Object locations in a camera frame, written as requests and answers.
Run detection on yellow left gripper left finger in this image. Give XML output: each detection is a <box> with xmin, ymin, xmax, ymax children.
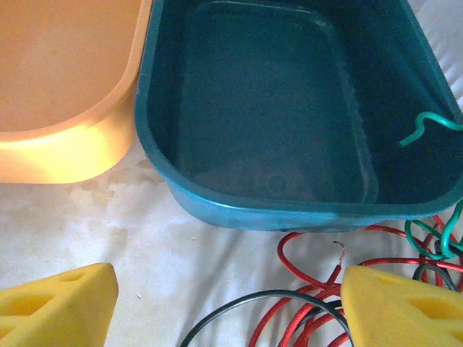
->
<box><xmin>0</xmin><ymin>262</ymin><xmax>119</xmax><ymax>347</ymax></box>

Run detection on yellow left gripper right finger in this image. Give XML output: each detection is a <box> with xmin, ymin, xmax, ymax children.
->
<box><xmin>341</xmin><ymin>265</ymin><xmax>463</xmax><ymax>347</ymax></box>

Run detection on thin red cable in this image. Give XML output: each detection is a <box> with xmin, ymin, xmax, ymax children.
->
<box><xmin>357</xmin><ymin>257</ymin><xmax>463</xmax><ymax>273</ymax></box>
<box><xmin>249</xmin><ymin>240</ymin><xmax>347</xmax><ymax>347</ymax></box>
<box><xmin>277</xmin><ymin>224</ymin><xmax>409</xmax><ymax>290</ymax></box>

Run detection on thin black cable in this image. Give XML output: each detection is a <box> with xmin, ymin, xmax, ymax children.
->
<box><xmin>179</xmin><ymin>288</ymin><xmax>354</xmax><ymax>347</ymax></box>
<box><xmin>412</xmin><ymin>262</ymin><xmax>457</xmax><ymax>292</ymax></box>

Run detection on thin green cable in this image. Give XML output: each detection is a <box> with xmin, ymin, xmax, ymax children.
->
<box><xmin>399</xmin><ymin>111</ymin><xmax>463</xmax><ymax>148</ymax></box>
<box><xmin>441</xmin><ymin>200</ymin><xmax>463</xmax><ymax>260</ymax></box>
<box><xmin>404</xmin><ymin>218</ymin><xmax>446</xmax><ymax>261</ymax></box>

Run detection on orange plastic tub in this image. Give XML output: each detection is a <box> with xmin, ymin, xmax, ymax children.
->
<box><xmin>0</xmin><ymin>0</ymin><xmax>155</xmax><ymax>185</ymax></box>

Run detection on teal plastic tub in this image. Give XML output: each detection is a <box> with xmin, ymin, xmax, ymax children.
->
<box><xmin>134</xmin><ymin>0</ymin><xmax>463</xmax><ymax>232</ymax></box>

